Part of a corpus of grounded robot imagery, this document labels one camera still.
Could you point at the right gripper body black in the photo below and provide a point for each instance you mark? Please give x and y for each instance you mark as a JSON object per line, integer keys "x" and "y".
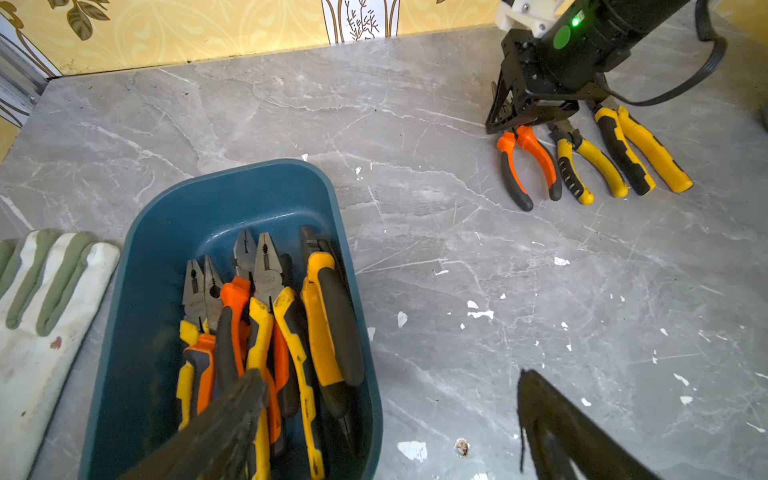
{"x": 524, "y": 94}

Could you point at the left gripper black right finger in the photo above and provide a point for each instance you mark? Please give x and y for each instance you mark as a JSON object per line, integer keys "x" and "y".
{"x": 562, "y": 441}

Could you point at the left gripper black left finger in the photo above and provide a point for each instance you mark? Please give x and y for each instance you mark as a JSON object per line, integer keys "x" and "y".
{"x": 216, "y": 444}

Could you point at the orange long-nose pliers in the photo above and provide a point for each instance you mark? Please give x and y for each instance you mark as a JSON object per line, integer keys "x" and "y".
{"x": 524, "y": 140}

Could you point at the yellow black combination pliers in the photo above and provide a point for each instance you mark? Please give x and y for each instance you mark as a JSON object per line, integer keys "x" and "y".
{"x": 623, "y": 135}

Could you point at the yellow black large pliers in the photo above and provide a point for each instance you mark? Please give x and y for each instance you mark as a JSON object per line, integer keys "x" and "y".
{"x": 332, "y": 327}

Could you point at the orange black needle pliers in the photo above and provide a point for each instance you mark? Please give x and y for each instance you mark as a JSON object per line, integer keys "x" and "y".
{"x": 205, "y": 348}

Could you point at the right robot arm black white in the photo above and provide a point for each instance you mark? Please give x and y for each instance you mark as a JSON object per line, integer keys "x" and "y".
{"x": 556, "y": 55}

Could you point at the small yellow black pliers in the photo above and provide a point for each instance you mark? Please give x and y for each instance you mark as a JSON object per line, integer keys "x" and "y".
{"x": 190, "y": 329}

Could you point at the teal storage box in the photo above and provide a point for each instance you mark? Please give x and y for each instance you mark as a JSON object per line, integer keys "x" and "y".
{"x": 134, "y": 409}

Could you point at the orange black combination pliers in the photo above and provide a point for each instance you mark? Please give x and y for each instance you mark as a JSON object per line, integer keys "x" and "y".
{"x": 245, "y": 329}

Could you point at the yellow black deli pliers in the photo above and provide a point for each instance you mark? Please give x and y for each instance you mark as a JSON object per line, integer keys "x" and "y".
{"x": 279, "y": 343}

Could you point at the white green work glove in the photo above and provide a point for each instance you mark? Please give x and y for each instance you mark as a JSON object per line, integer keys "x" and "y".
{"x": 52, "y": 287}

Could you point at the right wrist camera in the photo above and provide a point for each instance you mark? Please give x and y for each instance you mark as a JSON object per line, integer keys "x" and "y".
{"x": 537, "y": 16}

